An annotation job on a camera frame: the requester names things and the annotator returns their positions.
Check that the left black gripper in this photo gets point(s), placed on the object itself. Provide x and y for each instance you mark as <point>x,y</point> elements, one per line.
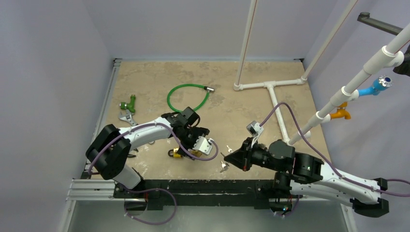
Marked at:
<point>197,132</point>

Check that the red adjustable wrench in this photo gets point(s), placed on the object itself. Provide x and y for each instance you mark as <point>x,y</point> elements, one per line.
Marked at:
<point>127,117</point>

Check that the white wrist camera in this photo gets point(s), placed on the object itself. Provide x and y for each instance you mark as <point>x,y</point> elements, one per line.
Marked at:
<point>255,129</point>
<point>203,145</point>

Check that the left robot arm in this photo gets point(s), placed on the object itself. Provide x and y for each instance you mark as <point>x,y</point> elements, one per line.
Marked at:
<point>109,150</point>

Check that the white pvc pipe frame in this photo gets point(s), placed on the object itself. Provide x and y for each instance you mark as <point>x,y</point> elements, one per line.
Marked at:
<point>388,56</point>

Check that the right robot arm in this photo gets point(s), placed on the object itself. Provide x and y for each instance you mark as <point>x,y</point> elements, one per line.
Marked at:
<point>298,174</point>

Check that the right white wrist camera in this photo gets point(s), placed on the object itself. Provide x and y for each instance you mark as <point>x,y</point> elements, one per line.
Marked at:
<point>255,129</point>

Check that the orange faucet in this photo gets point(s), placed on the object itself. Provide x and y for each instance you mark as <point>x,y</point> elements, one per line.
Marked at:
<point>341,112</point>

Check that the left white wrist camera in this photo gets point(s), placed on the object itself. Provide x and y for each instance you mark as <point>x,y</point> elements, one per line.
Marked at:
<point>203,145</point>

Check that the blue faucet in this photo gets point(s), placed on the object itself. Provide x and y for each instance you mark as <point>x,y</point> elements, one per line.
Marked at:
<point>380,84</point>

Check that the green hose nozzle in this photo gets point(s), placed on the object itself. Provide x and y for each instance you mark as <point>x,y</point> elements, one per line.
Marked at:
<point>129,105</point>

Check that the black overhead bar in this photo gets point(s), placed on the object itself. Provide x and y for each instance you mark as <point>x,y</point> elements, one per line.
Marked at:
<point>365,18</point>

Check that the black pliers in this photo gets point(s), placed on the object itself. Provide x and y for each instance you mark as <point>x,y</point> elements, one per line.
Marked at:
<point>133,153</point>

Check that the large brass padlock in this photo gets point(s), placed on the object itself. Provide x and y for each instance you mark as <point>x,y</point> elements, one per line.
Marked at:
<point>196,153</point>

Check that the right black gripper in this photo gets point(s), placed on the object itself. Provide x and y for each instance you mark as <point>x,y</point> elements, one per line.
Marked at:
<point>247,155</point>

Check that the green cable lock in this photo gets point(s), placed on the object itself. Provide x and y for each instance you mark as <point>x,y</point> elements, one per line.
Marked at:
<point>192,95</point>

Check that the small yellow padlock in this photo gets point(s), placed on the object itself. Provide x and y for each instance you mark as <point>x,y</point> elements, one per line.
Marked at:
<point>174,153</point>

